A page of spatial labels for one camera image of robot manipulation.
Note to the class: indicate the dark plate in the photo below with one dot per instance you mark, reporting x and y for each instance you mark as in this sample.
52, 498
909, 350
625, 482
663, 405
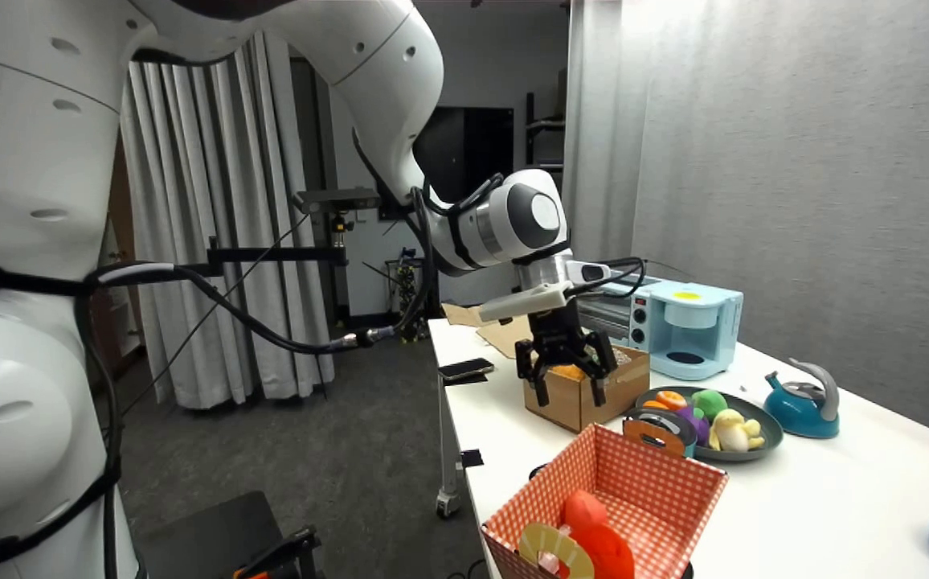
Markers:
749, 410

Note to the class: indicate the teal pot with lid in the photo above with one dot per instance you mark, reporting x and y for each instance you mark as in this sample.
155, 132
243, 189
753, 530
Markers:
660, 430

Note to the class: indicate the grey curtain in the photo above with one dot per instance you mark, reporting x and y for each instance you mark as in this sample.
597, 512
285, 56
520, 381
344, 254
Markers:
220, 190

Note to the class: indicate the teal toy kettle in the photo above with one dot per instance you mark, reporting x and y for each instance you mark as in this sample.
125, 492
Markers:
804, 410

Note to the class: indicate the brown cardboard box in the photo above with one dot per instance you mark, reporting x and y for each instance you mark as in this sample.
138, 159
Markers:
570, 405

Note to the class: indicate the yellow pineapple plushie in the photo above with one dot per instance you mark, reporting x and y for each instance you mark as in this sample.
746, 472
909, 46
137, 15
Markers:
570, 376

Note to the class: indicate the purple eggplant plushie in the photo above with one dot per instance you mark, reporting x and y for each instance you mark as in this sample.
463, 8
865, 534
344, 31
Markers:
694, 423

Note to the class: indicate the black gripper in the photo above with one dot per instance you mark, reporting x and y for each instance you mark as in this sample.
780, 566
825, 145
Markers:
559, 340

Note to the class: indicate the light blue toy toaster oven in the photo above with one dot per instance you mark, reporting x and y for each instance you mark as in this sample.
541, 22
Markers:
685, 329

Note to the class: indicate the black wall monitor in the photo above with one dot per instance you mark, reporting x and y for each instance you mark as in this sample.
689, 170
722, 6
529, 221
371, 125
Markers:
463, 145

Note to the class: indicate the orange checkered box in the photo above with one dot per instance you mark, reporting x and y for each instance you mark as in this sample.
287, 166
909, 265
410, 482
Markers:
660, 504

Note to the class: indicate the orange fruit plushie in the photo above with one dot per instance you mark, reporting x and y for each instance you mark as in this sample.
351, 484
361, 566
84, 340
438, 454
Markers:
666, 401

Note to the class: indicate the yellow banana plushie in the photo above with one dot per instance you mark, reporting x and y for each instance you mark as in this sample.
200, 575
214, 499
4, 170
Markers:
734, 431

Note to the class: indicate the green plushie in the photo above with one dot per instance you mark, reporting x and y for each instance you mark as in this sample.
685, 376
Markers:
708, 405

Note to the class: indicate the sliced fruit plushie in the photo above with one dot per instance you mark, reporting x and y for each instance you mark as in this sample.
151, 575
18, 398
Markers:
546, 548

